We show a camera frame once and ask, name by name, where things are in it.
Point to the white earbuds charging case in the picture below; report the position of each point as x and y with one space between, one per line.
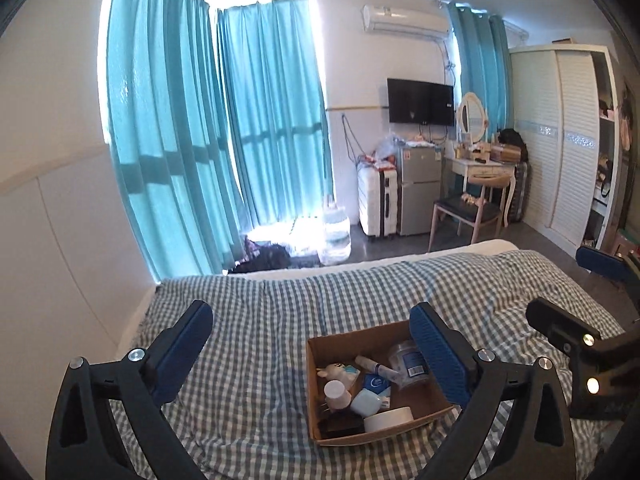
366 403

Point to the teal window curtains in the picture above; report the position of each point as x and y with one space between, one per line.
216 123

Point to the white dressing table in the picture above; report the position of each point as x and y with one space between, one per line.
469 170

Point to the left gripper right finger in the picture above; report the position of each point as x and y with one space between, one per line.
537 441

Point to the white air conditioner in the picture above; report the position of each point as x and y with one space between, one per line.
385 20

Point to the white louvered wardrobe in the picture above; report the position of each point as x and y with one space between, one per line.
566 107

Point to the black wall television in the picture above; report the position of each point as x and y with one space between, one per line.
420 103

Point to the clear water jug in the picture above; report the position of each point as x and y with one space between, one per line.
336 242

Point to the silver cream tube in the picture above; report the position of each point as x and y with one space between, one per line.
379 369

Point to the white oval vanity mirror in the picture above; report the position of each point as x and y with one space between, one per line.
472 119

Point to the black bag on table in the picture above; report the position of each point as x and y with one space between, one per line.
512 146

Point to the wooden chair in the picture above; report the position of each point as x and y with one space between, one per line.
476 211

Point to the white plug-in night light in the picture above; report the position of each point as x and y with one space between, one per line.
337 396

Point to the blue floral tissue pack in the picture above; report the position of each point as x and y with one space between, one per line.
380 386

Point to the teal side curtain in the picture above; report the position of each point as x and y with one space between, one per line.
486 68

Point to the gingham checked duvet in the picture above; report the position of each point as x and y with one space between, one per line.
242 412

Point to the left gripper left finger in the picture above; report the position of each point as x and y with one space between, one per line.
84 440

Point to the brown cardboard box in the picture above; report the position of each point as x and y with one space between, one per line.
344 429

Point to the white suitcase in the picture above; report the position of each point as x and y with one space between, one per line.
378 200

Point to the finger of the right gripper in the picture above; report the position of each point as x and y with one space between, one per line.
561 328
611 267

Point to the silver mini fridge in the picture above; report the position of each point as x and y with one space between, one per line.
419 172

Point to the clear cotton swab jar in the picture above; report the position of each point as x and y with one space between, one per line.
409 363

